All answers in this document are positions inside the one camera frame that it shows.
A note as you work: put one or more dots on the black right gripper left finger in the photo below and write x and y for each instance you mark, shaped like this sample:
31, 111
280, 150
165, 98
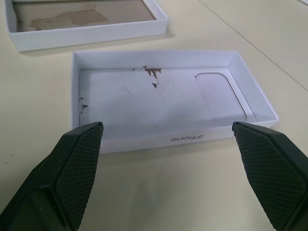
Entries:
60, 183

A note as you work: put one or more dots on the dark blue smartphone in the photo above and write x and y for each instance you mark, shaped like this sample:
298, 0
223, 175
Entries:
72, 38

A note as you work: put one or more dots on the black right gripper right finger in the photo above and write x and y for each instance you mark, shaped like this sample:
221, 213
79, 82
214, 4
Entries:
272, 173

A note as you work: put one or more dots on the white phone box lid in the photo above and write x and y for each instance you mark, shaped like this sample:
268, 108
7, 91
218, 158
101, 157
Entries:
144, 103

